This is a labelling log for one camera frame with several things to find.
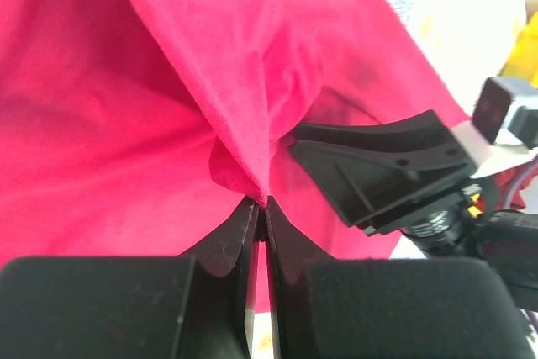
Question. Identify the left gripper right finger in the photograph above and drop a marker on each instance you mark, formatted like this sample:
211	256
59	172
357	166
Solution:
323	307

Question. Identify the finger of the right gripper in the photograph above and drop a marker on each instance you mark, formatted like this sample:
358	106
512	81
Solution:
386	177

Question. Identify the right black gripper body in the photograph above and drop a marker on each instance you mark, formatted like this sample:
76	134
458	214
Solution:
505	239

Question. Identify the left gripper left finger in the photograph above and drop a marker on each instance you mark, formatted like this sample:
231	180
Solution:
199	304

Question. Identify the magenta pink t-shirt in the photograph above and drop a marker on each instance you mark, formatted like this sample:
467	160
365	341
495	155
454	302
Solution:
135	127

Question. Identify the yellow plastic bin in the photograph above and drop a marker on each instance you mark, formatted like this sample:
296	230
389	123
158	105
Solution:
523	58

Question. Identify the floral patterned table mat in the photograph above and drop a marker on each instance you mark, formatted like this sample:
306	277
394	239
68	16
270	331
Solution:
445	18

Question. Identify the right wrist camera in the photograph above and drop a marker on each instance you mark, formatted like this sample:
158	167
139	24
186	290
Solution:
502	132

